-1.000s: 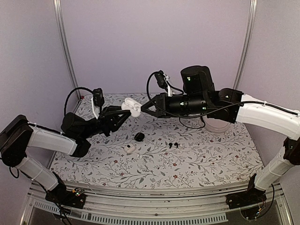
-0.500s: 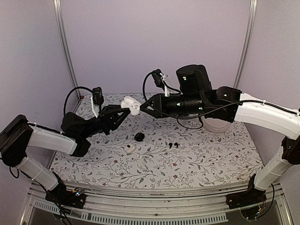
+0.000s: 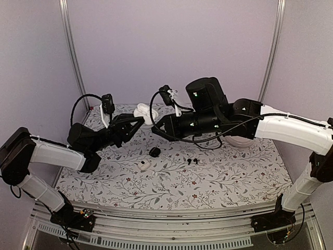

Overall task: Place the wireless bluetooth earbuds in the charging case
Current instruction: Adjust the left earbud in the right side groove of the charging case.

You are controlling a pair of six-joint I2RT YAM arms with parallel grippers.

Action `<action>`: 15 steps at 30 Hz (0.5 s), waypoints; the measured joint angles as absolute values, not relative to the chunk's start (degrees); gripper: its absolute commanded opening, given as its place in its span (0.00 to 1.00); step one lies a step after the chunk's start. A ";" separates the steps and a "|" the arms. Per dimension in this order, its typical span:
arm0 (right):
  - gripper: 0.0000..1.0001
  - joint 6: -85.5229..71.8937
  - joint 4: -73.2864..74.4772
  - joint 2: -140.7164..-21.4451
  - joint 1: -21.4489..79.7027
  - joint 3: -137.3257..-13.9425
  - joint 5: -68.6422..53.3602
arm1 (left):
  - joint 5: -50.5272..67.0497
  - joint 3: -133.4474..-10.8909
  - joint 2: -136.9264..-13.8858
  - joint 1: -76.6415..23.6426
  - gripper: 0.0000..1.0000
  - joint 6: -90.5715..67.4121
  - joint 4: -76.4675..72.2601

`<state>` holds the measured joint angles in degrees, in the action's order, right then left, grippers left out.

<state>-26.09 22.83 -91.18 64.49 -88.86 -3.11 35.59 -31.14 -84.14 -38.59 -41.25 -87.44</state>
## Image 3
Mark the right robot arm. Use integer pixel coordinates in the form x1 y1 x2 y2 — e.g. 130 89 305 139
152 77 332 227

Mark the black earbud case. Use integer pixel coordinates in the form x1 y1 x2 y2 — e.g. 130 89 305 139
149 147 161 158

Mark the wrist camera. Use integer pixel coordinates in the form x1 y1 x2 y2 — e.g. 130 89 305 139
99 94 115 128
159 85 182 117

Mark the aluminium front rail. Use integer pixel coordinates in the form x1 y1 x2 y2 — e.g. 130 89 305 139
22 202 328 249

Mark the beige plate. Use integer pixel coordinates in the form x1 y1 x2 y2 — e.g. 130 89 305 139
224 136 254 148

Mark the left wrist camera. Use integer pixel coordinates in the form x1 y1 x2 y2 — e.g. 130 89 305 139
99 94 115 128

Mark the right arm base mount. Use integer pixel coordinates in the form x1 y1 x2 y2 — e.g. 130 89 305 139
251 210 296 232

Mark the cream earbud case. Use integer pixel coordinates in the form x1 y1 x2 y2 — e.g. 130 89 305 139
138 160 151 171

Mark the left camera cable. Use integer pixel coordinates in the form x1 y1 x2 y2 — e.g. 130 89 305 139
70 93 105 128

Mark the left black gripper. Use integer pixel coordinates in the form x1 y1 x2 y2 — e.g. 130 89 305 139
88 113 146 153

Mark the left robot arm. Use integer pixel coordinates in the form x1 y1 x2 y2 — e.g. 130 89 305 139
1 114 145 226

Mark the left aluminium frame post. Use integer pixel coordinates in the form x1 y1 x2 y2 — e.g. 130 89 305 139
59 0 86 95

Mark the right aluminium frame post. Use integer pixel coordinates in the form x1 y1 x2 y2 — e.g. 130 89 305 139
258 0 286 103

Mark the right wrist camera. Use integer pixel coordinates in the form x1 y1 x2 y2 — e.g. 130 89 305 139
159 85 182 117

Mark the aluminium frame post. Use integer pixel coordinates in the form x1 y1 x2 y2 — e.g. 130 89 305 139
59 0 86 95
258 0 286 103

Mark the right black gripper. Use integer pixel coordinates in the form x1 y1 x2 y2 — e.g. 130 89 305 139
150 111 222 143

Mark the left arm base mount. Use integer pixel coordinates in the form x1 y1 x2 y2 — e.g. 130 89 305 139
50 208 96 232

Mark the white earbud case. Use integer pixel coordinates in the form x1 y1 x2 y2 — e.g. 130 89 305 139
133 103 152 126

